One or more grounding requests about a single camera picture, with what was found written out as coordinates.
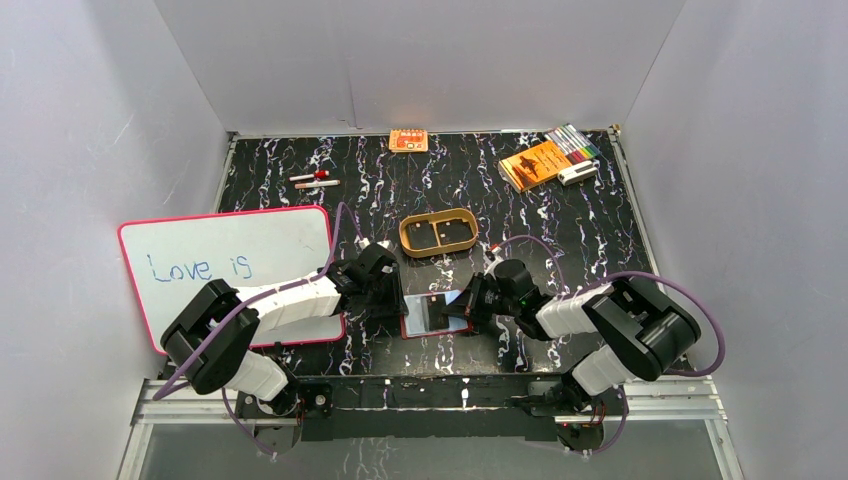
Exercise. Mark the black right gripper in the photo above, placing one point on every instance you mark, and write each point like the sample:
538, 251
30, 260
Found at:
471, 297

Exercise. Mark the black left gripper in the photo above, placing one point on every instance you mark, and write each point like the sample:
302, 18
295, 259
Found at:
391, 299

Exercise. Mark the black VIP card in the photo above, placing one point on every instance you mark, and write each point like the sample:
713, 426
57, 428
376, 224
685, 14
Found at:
435, 320
421, 235
454, 231

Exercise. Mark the red leather card holder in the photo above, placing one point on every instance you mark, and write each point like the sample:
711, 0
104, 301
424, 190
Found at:
412, 324

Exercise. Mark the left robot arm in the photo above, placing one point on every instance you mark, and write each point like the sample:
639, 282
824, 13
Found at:
210, 340

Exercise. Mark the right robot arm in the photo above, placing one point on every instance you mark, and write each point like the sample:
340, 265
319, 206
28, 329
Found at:
643, 330

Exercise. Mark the tan oval tray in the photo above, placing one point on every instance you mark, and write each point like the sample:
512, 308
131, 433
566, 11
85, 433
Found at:
434, 218

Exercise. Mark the orange capped white marker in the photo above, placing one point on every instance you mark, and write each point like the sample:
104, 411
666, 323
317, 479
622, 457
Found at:
317, 184

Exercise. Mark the red capped white marker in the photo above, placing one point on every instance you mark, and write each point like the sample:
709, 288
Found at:
314, 176

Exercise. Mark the orange yellow book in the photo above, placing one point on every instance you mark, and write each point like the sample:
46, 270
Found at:
533, 166

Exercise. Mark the small orange spiral notepad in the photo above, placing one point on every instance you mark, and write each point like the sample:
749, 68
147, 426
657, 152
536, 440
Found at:
408, 141

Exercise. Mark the white stapler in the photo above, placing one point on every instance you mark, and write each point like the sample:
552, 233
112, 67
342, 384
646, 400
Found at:
577, 173

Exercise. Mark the pack of coloured markers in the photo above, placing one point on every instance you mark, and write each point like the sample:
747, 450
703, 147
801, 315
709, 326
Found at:
573, 143

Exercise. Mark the pink framed whiteboard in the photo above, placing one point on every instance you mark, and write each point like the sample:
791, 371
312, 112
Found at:
170, 260

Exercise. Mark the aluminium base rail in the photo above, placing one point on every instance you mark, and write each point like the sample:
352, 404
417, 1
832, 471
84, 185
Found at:
439, 427

